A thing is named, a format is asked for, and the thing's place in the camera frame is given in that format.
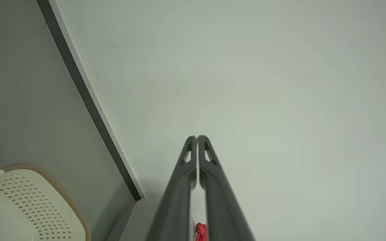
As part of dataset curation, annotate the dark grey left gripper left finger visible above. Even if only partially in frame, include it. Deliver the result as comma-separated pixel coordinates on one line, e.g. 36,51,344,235
145,135,198,241

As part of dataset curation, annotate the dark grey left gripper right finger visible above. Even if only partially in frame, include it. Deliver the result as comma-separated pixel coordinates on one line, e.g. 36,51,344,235
198,135,256,241

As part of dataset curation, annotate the red white striped garment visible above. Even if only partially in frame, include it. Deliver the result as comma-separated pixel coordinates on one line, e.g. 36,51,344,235
194,222,208,241

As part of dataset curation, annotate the beige perforated laundry basket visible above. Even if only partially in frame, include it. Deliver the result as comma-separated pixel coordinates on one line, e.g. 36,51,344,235
0,163,91,241

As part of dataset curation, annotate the dark baseboard strip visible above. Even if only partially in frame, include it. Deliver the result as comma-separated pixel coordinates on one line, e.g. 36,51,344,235
37,0,146,202

